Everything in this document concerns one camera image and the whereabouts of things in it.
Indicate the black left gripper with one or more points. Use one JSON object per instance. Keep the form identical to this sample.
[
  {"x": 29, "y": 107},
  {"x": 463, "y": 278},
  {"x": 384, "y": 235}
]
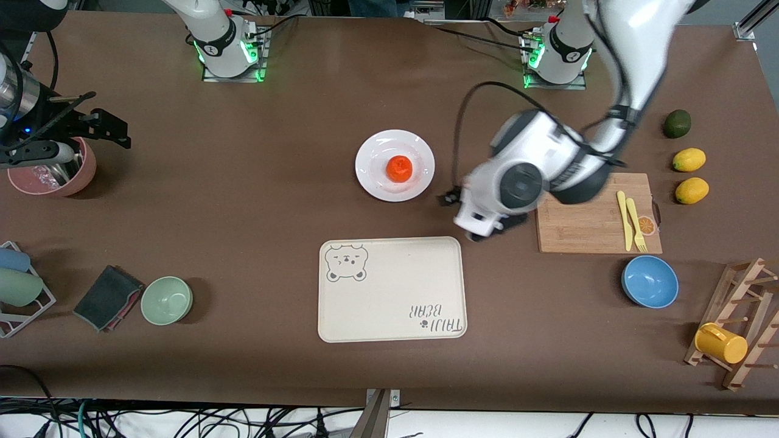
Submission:
[{"x": 449, "y": 197}]

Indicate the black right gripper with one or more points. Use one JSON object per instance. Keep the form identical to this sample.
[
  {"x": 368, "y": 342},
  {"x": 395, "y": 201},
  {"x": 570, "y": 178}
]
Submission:
[{"x": 72, "y": 126}]

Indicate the orange fruit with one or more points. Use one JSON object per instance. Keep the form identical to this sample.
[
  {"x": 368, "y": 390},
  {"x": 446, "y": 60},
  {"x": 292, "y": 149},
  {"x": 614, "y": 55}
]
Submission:
[{"x": 400, "y": 169}]

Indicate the white round plate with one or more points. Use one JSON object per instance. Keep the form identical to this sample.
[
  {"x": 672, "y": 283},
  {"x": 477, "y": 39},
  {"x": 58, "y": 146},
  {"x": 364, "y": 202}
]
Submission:
[{"x": 374, "y": 176}]

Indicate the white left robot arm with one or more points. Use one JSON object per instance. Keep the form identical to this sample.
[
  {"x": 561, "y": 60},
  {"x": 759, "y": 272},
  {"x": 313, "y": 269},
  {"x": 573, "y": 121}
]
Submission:
[{"x": 535, "y": 152}]

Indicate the pink bowl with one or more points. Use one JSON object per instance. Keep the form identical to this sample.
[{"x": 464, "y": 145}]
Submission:
[{"x": 85, "y": 173}]

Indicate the metal ladle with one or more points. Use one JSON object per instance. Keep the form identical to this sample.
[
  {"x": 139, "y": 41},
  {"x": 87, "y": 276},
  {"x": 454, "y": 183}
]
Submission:
[{"x": 61, "y": 173}]

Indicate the beige bear print tray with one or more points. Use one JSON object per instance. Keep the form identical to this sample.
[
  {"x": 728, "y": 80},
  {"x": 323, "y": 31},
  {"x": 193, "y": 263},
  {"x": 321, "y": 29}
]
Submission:
[{"x": 392, "y": 292}]

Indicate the bamboo cutting board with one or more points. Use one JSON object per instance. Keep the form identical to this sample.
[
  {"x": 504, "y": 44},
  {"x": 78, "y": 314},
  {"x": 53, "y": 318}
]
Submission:
[{"x": 584, "y": 234}]

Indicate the blue cup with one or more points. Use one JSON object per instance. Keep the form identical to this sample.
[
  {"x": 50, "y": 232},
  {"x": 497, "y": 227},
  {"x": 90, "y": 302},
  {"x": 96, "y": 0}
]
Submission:
[{"x": 13, "y": 260}]

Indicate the dark grey cloth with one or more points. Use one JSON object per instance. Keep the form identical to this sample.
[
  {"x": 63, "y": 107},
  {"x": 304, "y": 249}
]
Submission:
[{"x": 104, "y": 297}]

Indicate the yellow plastic knife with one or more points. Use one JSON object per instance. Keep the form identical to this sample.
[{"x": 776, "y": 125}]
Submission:
[{"x": 624, "y": 219}]

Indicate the pink cloth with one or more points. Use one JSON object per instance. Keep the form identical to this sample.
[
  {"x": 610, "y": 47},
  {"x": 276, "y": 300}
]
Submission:
[{"x": 129, "y": 307}]

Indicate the pale green bowl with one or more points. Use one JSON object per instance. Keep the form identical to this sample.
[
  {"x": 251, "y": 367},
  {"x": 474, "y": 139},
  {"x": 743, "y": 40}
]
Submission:
[{"x": 166, "y": 300}]

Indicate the pale green cup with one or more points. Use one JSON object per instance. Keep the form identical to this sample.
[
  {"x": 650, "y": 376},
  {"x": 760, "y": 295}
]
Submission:
[{"x": 18, "y": 287}]

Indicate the yellow plastic fork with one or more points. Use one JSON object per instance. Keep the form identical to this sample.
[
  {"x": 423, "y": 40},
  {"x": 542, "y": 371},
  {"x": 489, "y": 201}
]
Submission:
[{"x": 634, "y": 219}]

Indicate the orange slice decoration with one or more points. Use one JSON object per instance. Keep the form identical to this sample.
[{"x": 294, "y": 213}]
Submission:
[{"x": 646, "y": 226}]

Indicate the person in blue jeans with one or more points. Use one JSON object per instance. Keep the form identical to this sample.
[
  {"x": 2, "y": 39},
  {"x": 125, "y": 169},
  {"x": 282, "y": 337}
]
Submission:
[{"x": 371, "y": 7}]

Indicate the blue bowl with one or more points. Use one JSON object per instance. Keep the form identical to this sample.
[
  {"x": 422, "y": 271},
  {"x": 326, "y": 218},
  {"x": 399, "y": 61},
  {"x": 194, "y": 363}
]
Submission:
[{"x": 650, "y": 281}]

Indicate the dark green avocado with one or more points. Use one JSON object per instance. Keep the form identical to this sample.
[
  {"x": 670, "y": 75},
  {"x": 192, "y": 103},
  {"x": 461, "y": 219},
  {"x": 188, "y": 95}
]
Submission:
[{"x": 677, "y": 123}]

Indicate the yellow lemon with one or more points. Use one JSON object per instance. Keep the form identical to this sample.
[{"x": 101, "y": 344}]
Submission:
[
  {"x": 692, "y": 190},
  {"x": 689, "y": 159}
]

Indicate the yellow mug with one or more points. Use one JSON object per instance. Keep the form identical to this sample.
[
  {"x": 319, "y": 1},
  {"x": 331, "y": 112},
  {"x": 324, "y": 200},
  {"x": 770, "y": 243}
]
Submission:
[{"x": 721, "y": 344}]

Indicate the wooden mug rack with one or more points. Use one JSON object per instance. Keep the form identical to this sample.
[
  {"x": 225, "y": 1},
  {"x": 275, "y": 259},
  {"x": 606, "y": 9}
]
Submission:
[{"x": 745, "y": 365}]

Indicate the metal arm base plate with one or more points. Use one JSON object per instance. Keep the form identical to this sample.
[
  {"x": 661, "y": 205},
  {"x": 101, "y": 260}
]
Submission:
[
  {"x": 261, "y": 61},
  {"x": 529, "y": 82}
]

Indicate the grey metal camera mount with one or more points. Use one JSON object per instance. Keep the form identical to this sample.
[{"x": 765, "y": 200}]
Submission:
[{"x": 377, "y": 417}]

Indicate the metal table corner bracket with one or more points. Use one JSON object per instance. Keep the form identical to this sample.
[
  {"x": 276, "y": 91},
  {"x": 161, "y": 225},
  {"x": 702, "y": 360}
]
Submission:
[{"x": 744, "y": 31}]

